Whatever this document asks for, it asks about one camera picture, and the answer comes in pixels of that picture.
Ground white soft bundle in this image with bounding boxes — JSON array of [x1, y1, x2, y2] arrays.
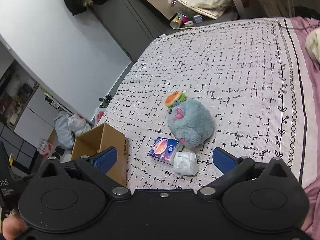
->
[[173, 152, 199, 176]]

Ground grey-blue plush toy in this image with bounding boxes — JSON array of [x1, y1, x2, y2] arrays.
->
[[168, 98, 214, 149]]

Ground blue tissue pack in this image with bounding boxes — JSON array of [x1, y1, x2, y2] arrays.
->
[[148, 137, 181, 166]]

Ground plush hamburger toy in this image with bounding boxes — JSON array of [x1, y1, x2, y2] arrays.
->
[[164, 91, 186, 109]]

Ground person's hand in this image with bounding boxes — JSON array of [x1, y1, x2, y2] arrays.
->
[[3, 213, 28, 240]]

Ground brown cardboard box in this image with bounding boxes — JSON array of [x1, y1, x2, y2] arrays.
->
[[71, 123, 129, 186]]

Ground white plastic bags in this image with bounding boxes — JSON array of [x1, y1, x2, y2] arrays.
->
[[54, 111, 91, 150]]

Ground white black patterned bedspread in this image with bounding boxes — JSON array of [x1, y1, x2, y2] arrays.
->
[[101, 18, 317, 190]]

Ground dark shelf unit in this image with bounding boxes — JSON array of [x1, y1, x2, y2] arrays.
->
[[0, 60, 61, 170]]

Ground dark grey wardrobe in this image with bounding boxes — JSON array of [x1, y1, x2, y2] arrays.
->
[[91, 0, 175, 62]]

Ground cream plush on bed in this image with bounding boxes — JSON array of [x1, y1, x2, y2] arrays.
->
[[305, 28, 320, 63]]

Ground pink bed sheet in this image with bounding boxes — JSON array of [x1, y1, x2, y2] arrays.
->
[[290, 16, 319, 239]]

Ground cream tote bag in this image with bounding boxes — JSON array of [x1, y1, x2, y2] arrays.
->
[[168, 0, 232, 20]]

